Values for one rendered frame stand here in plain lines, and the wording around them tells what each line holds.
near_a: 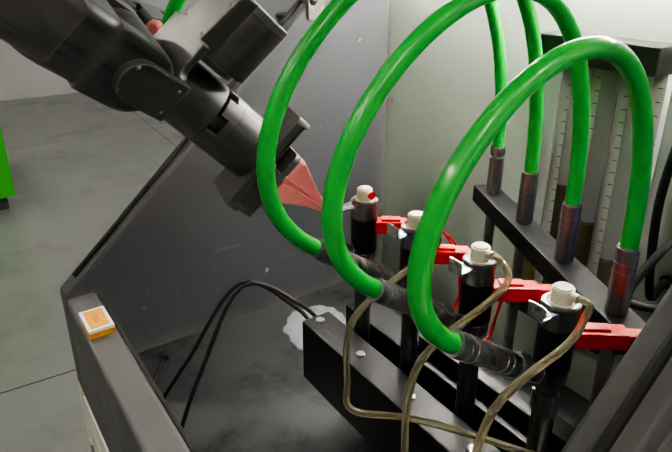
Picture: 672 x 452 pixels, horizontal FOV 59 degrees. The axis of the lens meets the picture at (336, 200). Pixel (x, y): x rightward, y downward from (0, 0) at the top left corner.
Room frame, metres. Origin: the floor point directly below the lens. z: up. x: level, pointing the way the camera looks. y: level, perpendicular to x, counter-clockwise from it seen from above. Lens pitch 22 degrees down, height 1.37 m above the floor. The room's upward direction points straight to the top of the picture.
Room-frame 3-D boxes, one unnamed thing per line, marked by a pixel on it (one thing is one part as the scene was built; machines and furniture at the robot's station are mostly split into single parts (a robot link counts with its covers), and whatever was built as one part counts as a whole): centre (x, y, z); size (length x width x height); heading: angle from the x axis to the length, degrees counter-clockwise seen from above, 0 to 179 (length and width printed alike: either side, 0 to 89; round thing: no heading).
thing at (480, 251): (0.44, -0.12, 1.14); 0.02 x 0.02 x 0.03
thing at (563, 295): (0.38, -0.17, 1.14); 0.02 x 0.02 x 0.03
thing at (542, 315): (0.37, -0.15, 1.14); 0.03 x 0.02 x 0.01; 124
